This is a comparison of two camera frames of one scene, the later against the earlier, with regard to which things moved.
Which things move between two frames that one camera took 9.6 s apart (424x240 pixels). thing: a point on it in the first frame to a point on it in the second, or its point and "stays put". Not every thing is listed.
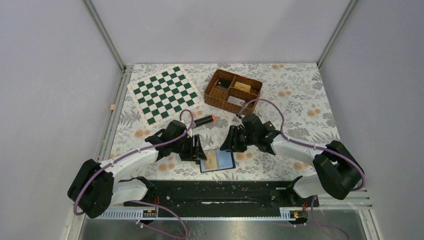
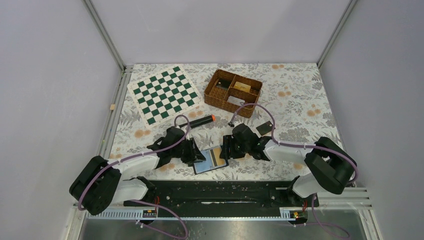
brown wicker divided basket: [231, 92] stays put
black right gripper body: [242, 139] to [237, 150]
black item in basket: [224, 83] stays put
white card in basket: [236, 100] stays put
